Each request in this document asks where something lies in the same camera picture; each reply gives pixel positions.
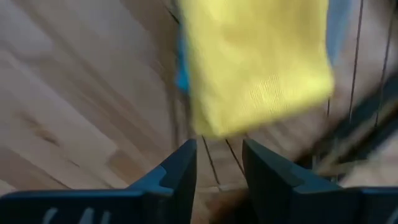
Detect teal microfiber towel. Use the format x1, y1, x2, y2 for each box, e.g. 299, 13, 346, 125
175, 0, 354, 93

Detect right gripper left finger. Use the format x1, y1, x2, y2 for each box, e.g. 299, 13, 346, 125
0, 139, 198, 224

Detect wire basket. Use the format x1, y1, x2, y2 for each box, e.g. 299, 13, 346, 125
167, 0, 394, 190

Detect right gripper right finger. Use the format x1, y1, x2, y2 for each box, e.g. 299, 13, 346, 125
242, 139, 398, 224

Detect yellow microfiber towel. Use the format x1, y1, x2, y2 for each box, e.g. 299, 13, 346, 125
178, 0, 336, 140

